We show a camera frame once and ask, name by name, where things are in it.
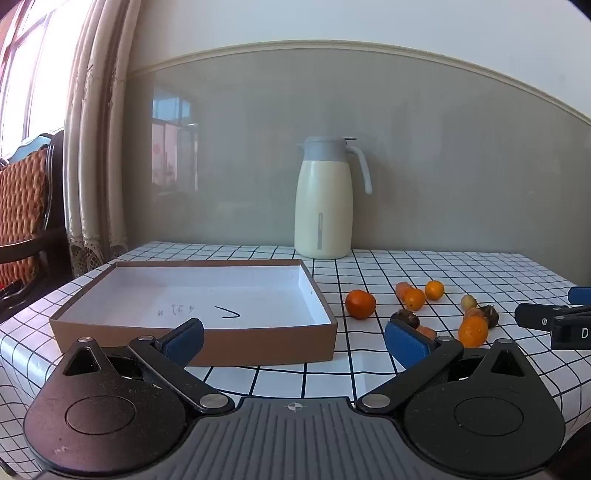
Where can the wooden sofa orange cushions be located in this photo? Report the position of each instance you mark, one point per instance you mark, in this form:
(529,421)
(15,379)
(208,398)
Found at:
(23,207)

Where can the large tangerine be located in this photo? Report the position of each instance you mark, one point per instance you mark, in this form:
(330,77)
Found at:
(360,304)

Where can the shallow brown cardboard box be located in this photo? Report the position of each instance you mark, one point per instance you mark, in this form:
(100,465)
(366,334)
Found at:
(258,346)

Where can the dark brown round fruit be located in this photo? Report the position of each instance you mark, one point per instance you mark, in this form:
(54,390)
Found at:
(491,316)
(405,318)

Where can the small yellow fruit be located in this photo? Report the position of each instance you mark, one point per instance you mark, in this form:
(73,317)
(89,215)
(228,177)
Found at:
(468,302)

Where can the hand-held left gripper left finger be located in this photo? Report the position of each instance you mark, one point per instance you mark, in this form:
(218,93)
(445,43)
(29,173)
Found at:
(184,342)

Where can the white black checkered tablecloth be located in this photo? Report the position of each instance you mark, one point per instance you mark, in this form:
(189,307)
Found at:
(415,263)

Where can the small orange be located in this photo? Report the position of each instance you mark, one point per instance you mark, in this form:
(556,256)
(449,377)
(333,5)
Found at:
(434,290)
(414,300)
(473,332)

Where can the window with red frame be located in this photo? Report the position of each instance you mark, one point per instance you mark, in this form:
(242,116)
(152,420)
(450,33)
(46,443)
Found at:
(27,69)

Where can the cream thermos jug grey lid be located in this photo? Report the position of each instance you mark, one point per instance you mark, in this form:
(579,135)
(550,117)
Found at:
(323,207)

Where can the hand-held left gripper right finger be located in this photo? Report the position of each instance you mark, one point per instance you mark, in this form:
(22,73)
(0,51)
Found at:
(406,344)

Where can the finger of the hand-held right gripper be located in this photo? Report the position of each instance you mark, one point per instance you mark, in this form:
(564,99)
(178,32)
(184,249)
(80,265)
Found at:
(581,295)
(535,316)

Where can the beige lace curtain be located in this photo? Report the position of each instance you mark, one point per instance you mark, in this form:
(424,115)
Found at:
(92,138)

